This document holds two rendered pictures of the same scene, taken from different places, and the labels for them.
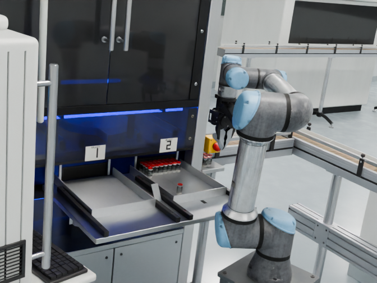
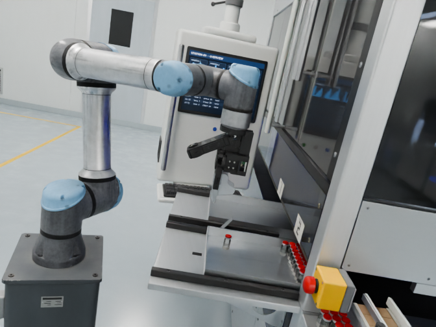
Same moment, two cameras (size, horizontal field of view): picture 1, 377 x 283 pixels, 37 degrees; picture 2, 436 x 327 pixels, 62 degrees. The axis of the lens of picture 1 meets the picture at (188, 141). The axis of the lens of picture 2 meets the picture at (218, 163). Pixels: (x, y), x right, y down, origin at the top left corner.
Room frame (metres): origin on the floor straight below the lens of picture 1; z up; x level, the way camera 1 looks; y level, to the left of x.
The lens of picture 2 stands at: (2.61, -0.90, 1.46)
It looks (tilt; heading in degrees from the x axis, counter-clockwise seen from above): 16 degrees down; 124
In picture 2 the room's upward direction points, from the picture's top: 11 degrees clockwise
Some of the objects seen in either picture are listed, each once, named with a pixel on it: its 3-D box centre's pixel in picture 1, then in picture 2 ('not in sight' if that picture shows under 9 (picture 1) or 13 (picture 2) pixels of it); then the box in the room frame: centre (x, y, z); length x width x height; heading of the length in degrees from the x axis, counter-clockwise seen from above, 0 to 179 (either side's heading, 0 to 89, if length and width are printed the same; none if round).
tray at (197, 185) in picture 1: (176, 179); (260, 259); (2.21, 0.03, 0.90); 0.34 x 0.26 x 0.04; 37
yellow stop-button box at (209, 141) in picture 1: (210, 143); (330, 288); (2.45, -0.10, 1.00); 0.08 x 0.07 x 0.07; 37
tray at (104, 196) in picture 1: (103, 190); (251, 213); (2.01, 0.30, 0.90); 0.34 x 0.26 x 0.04; 37
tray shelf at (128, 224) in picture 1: (150, 197); (233, 237); (2.05, 0.12, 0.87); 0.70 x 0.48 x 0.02; 127
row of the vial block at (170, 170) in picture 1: (162, 168); (295, 262); (2.30, 0.10, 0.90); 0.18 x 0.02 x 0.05; 127
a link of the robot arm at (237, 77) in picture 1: (240, 77); (203, 80); (2.02, -0.16, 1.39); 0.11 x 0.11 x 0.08; 9
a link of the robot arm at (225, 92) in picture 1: (226, 91); (235, 119); (2.12, -0.12, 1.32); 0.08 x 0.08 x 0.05
